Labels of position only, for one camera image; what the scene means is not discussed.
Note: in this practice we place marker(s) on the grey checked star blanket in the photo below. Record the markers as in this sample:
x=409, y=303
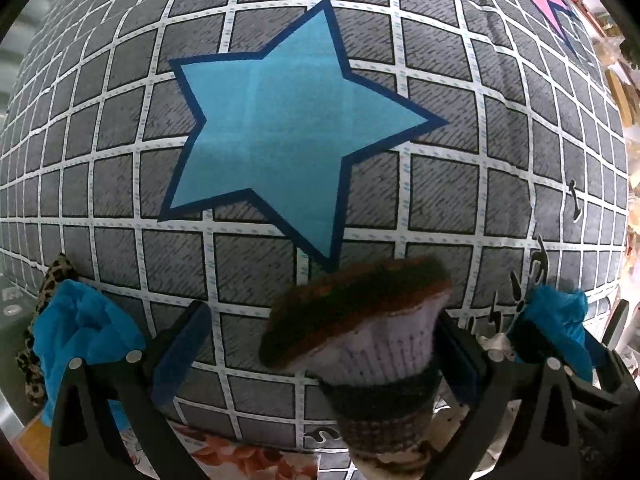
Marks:
x=450, y=185

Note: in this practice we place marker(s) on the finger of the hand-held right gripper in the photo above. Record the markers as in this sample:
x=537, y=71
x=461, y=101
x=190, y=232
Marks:
x=522, y=340
x=617, y=327

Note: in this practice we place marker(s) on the brown white knit sock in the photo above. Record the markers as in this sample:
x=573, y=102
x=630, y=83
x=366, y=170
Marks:
x=380, y=340

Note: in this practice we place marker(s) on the blue cloth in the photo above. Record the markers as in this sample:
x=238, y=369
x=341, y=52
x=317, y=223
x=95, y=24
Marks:
x=75, y=330
x=555, y=307

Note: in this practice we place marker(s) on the white printed cardboard box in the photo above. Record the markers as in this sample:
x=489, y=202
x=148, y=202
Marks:
x=240, y=455

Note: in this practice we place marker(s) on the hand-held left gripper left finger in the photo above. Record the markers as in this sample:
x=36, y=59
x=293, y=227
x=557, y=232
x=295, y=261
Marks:
x=182, y=340

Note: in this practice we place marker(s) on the leopard print cloth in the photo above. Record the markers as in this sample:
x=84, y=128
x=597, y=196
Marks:
x=55, y=277

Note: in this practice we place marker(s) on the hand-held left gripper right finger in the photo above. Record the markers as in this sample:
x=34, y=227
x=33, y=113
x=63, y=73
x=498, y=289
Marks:
x=457, y=355

